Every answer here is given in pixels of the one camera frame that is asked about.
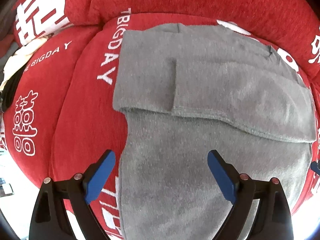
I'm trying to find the red back cushion white characters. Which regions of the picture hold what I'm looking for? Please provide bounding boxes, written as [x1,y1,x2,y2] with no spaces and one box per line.
[13,0,319,79]

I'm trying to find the grey knit sweater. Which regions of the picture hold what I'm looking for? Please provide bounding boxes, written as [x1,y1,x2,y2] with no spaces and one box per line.
[113,24,317,239]

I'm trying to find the red bed cover white print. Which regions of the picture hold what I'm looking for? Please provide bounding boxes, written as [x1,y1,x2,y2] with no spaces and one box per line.
[4,13,319,239]

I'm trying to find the black cloth in pile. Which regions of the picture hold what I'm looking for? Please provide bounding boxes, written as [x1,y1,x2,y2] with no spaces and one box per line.
[1,65,26,113]

